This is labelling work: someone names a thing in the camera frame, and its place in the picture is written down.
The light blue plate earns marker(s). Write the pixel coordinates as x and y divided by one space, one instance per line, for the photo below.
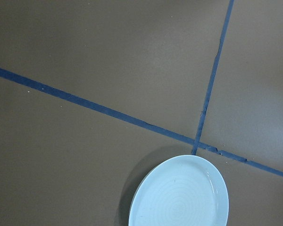
185 190

